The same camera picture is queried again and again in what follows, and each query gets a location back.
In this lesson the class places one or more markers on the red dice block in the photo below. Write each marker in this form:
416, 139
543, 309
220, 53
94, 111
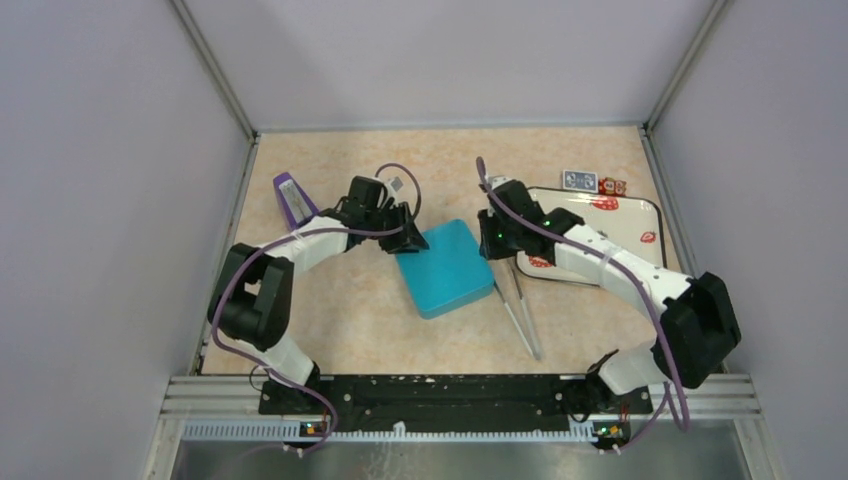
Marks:
610, 186

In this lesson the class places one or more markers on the purple box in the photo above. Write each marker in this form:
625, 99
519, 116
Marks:
296, 207

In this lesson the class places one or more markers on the metal tongs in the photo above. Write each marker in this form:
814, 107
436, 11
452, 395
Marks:
511, 294

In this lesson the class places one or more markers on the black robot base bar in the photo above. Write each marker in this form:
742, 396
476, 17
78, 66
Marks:
499, 403

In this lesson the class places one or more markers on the teal box lid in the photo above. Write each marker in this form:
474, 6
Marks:
453, 263

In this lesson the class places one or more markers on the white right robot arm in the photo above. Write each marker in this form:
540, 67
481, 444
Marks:
693, 317

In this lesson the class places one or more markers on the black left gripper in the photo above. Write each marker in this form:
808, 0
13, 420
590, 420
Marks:
409, 240

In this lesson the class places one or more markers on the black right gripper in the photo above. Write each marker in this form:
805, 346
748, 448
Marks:
490, 249

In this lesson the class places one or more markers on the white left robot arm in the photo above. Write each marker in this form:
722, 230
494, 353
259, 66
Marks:
250, 308

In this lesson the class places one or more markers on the metal frame rail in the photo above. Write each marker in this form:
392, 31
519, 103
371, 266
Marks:
226, 407

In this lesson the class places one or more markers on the blue playing card deck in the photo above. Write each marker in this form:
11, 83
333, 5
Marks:
580, 181

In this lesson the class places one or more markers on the strawberry print tray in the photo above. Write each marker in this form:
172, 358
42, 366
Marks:
632, 223

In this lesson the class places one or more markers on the teal chocolate box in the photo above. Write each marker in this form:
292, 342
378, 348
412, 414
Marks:
433, 310

